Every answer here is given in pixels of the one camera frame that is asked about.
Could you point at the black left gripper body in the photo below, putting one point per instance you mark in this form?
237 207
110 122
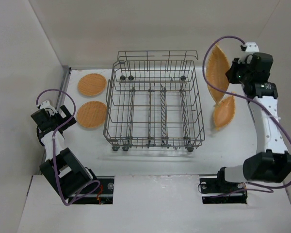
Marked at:
63 116

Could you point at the near round woven plate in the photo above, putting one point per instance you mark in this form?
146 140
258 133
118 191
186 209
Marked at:
92 114

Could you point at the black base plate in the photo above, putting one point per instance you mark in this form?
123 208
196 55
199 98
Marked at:
214 191
102 195

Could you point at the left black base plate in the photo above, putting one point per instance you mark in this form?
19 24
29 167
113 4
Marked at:
102 195

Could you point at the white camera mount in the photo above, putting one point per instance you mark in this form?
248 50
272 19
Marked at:
249 48
46 105

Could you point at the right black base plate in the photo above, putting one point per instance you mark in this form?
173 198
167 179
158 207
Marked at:
214 191

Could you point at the fish-shaped woven plate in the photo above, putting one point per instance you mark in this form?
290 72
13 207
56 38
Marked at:
224 112
216 68

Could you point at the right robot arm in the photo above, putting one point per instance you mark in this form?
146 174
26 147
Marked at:
272 161

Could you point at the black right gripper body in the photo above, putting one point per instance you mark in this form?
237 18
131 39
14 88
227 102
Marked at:
233 73

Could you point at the round woven plate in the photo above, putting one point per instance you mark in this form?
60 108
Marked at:
92 114
92 84

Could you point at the far round woven plate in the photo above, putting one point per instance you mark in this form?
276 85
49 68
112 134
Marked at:
92 84

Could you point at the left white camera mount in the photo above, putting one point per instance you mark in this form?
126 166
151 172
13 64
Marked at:
46 105

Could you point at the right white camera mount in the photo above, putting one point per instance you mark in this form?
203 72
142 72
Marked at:
249 48

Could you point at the grey wire dish rack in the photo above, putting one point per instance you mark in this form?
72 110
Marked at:
153 101

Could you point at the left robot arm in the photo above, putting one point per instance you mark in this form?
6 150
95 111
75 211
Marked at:
73 176

